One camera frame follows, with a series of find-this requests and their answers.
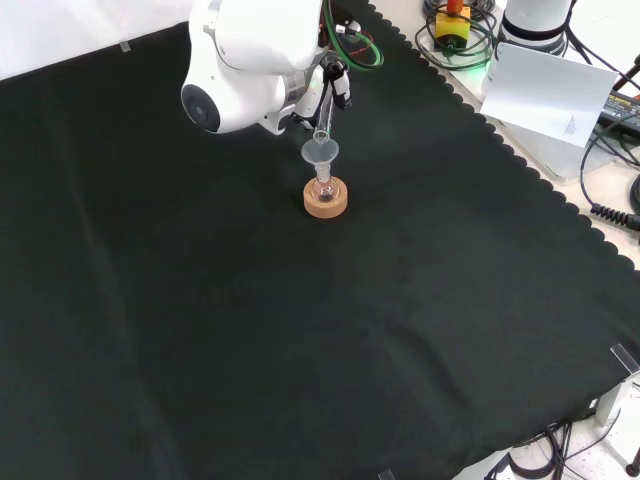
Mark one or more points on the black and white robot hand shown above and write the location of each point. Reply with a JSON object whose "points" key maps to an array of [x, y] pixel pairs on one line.
{"points": [[310, 95]]}

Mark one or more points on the clear graduated cylinder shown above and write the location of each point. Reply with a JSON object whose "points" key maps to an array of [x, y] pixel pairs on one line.
{"points": [[326, 112]]}

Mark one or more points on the round-bottom glass flask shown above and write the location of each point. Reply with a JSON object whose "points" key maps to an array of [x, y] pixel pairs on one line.
{"points": [[326, 192]]}

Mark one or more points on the clear plastic funnel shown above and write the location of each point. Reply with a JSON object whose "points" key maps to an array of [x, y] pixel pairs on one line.
{"points": [[320, 154]]}

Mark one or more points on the yellow stop button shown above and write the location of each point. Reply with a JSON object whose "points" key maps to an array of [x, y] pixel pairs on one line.
{"points": [[452, 27]]}

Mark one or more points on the small grey tape piece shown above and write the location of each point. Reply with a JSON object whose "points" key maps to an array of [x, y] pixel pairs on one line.
{"points": [[125, 47]]}

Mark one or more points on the black cloth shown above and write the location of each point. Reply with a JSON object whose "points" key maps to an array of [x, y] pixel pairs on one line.
{"points": [[200, 300]]}

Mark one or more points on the pale board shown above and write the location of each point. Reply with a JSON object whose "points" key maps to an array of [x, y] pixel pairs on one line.
{"points": [[545, 90]]}

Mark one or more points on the black power adapter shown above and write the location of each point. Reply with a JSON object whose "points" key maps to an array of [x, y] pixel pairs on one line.
{"points": [[622, 107]]}

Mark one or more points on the black tripod leg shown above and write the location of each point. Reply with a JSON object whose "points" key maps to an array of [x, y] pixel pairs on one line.
{"points": [[627, 75]]}

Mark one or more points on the clear tape strip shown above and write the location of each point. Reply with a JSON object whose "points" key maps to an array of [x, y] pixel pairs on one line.
{"points": [[386, 475], [625, 357]]}

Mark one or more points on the grey metal table bracket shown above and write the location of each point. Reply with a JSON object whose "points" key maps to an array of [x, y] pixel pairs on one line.
{"points": [[612, 405]]}

